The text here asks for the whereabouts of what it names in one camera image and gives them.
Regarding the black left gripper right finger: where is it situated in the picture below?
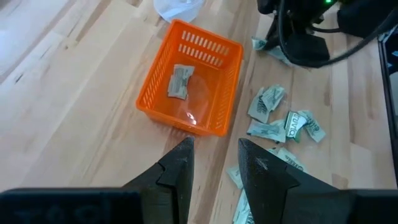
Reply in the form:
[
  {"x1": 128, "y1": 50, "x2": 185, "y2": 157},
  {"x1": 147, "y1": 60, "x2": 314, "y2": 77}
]
[{"x1": 238, "y1": 138, "x2": 356, "y2": 224}]

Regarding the black aluminium table frame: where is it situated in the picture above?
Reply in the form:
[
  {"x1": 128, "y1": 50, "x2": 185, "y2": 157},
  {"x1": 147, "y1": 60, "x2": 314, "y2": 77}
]
[{"x1": 377, "y1": 27, "x2": 398, "y2": 184}]

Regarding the clear plastic container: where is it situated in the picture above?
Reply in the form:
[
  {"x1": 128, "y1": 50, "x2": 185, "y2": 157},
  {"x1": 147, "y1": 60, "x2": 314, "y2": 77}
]
[{"x1": 153, "y1": 0, "x2": 206, "y2": 23}]

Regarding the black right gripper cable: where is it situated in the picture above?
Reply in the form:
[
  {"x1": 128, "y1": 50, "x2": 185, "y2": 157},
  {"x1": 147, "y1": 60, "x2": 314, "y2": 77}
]
[{"x1": 277, "y1": 0, "x2": 398, "y2": 68}]

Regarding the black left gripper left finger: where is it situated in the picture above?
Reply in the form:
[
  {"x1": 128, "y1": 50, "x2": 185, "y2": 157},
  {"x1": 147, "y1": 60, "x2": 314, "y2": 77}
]
[{"x1": 123, "y1": 136, "x2": 195, "y2": 224}]

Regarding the orange plastic basket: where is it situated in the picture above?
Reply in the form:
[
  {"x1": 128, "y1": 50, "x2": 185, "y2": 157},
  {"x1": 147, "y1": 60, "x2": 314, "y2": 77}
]
[{"x1": 136, "y1": 19, "x2": 244, "y2": 137}]

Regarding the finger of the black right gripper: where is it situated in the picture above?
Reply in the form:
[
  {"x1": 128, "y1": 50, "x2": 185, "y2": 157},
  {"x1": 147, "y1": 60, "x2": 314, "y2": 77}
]
[
  {"x1": 264, "y1": 17, "x2": 281, "y2": 50},
  {"x1": 284, "y1": 33, "x2": 330, "y2": 68}
]

